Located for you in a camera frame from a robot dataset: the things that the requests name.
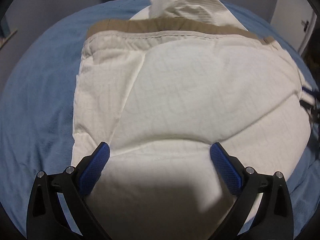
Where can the wooden window sill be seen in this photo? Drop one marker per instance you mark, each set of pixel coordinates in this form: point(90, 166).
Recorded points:
point(10, 37)

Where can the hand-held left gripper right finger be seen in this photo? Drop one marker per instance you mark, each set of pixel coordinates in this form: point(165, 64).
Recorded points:
point(225, 168)

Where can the white door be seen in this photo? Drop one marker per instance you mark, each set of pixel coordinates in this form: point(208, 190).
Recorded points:
point(287, 12)

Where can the white hooded padded jacket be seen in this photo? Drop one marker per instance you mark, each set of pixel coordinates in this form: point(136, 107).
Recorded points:
point(187, 85)

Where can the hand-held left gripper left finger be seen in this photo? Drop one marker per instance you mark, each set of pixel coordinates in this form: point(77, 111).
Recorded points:
point(95, 168)

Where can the blue fleece blanket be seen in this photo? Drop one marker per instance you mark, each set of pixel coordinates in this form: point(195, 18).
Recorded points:
point(37, 92)

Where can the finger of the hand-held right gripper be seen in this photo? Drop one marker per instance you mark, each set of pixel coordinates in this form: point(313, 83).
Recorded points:
point(308, 103)

